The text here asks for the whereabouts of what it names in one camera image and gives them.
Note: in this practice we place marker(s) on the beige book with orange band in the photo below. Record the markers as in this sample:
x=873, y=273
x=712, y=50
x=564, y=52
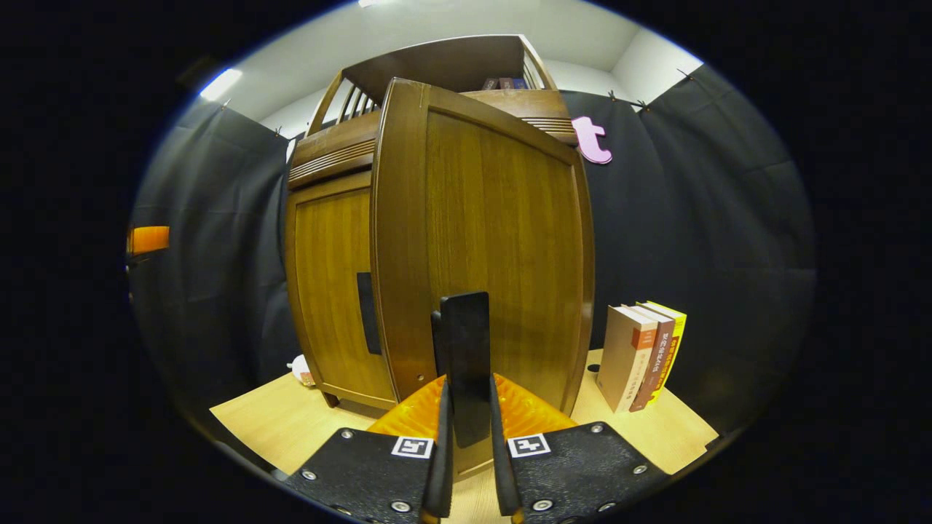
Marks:
x=622, y=356

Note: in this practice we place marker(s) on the yellow book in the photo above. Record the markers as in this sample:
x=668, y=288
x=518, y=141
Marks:
x=673, y=342

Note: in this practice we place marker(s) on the wooden shoe cabinet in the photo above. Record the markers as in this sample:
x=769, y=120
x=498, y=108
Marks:
x=437, y=62

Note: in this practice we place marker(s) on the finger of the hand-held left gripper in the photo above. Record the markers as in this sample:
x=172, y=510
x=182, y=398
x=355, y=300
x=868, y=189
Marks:
x=149, y=239

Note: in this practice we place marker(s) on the black backdrop cloth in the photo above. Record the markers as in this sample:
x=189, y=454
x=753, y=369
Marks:
x=706, y=218

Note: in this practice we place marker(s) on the wooden shoe cabinet door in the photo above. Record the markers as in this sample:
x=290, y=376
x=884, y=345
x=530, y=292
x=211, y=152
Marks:
x=502, y=218
x=328, y=276

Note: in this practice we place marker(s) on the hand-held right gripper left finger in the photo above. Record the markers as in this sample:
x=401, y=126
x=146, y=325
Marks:
x=378, y=466

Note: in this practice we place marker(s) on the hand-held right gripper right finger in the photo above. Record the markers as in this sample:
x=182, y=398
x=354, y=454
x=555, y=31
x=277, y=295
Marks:
x=575, y=466

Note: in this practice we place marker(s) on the small ceiling light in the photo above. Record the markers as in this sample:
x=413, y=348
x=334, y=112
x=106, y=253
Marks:
x=220, y=84

